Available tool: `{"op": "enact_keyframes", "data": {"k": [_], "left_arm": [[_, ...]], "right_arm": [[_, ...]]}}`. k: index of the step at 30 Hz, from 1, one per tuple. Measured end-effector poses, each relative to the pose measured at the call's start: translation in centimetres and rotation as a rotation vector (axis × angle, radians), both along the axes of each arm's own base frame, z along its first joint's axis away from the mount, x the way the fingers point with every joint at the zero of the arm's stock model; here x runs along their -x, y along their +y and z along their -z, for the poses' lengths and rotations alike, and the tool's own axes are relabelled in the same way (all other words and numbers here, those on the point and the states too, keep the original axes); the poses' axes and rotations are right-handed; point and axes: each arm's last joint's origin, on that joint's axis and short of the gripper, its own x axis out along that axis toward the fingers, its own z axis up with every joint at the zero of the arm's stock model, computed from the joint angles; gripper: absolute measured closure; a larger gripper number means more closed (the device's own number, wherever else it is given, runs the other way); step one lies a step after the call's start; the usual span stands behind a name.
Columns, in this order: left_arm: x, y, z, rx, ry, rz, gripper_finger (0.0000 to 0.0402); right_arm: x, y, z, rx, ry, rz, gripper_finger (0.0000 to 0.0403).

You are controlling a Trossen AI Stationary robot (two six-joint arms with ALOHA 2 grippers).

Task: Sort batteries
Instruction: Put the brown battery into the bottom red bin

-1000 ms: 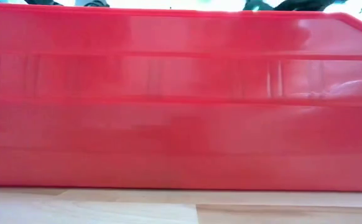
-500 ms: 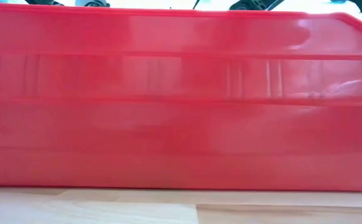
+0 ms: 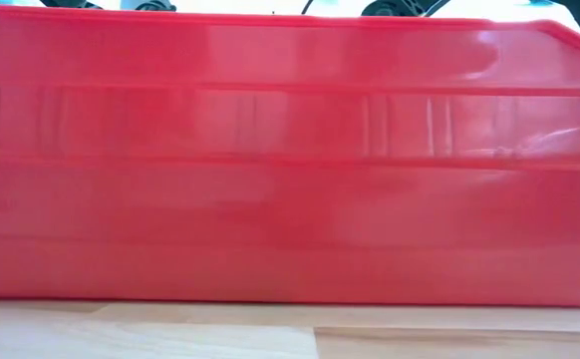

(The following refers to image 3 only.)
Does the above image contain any red plastic storage bin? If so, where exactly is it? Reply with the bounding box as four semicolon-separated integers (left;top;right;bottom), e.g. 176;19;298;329
0;3;580;308

